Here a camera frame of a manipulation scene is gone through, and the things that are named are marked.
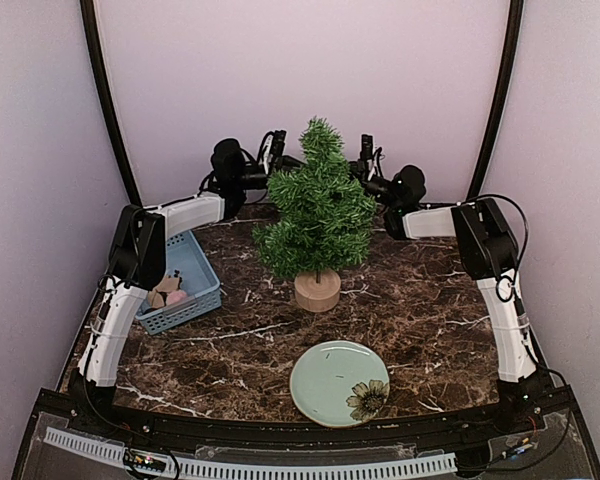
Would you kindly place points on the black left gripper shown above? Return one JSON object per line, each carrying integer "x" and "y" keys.
{"x": 287, "y": 162}

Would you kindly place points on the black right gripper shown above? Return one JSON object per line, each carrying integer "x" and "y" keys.
{"x": 360, "y": 172}

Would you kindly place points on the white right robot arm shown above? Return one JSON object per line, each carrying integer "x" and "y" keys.
{"x": 488, "y": 251}

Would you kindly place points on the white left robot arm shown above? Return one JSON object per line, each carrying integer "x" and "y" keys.
{"x": 138, "y": 255}

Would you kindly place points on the small green christmas tree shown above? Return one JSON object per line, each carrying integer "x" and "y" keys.
{"x": 325, "y": 220}

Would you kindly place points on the blue plastic basket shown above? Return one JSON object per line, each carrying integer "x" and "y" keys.
{"x": 190, "y": 287}

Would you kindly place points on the pink ornament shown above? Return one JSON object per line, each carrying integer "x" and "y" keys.
{"x": 175, "y": 297}

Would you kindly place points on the tan wooden ornaments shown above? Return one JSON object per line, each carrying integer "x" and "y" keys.
{"x": 157, "y": 297}

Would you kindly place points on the green flower plate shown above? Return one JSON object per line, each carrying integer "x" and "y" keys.
{"x": 339, "y": 384}

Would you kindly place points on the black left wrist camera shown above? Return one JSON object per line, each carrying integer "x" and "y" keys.
{"x": 271, "y": 147}

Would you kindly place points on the black right frame post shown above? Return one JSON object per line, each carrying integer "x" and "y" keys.
{"x": 501, "y": 89}

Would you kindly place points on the black frame post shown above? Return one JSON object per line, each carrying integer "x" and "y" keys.
{"x": 501, "y": 89}
{"x": 101, "y": 80}

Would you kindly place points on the white cable duct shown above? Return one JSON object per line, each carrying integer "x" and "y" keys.
{"x": 210, "y": 462}

